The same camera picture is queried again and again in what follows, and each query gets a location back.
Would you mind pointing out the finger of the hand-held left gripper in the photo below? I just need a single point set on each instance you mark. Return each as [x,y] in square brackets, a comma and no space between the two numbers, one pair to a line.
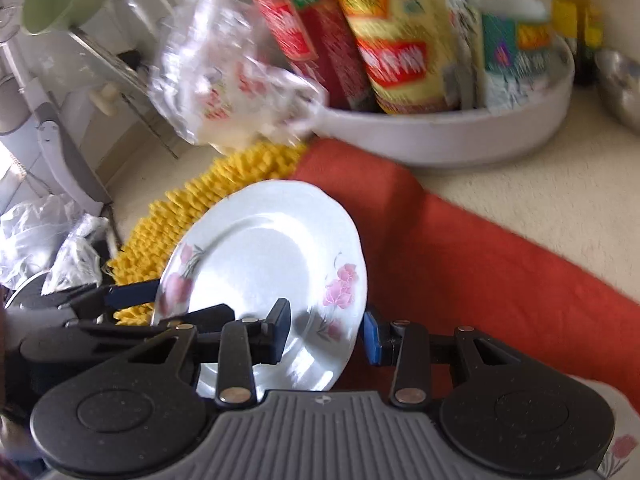
[200,317]
[130,295]

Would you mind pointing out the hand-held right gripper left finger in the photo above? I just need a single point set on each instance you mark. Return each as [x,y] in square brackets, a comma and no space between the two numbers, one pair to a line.
[272,335]

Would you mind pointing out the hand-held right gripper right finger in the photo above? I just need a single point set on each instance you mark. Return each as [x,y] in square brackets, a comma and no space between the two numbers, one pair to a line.
[372,340]

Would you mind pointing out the white floral plate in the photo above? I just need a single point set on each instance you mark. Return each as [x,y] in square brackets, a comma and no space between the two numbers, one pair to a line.
[625,440]
[260,260]

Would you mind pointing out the stainless steel bowl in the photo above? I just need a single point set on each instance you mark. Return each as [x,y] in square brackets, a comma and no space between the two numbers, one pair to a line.
[620,90]

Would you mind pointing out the yellow chenille mat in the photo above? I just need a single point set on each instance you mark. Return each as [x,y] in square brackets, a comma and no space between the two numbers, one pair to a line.
[165,220]

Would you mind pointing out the crumpled clear plastic bag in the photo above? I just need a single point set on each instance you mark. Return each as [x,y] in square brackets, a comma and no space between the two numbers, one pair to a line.
[40,240]

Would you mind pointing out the red cloth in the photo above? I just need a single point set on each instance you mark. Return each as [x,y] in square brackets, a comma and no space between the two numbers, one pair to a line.
[475,260]

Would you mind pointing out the white round condiment tray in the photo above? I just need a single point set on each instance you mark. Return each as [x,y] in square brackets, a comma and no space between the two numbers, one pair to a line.
[425,135]

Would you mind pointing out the clear plastic bag red print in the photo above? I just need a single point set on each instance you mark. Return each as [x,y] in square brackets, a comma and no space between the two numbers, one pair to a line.
[220,60]

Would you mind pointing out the yellow red label sauce bottle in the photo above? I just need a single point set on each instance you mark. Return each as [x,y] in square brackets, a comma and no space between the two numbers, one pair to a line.
[400,45]

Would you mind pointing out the red seasoning packet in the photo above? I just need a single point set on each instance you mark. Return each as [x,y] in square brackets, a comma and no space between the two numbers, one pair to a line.
[310,35]

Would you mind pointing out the green label white bottle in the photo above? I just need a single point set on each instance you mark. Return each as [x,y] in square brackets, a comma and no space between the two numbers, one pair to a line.
[515,60]

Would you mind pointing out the silver foil packet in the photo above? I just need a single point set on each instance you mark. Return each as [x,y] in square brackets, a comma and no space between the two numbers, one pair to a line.
[462,35]

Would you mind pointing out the yellow green label sauce bottle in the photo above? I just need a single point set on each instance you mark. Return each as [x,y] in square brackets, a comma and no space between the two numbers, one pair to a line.
[580,15]

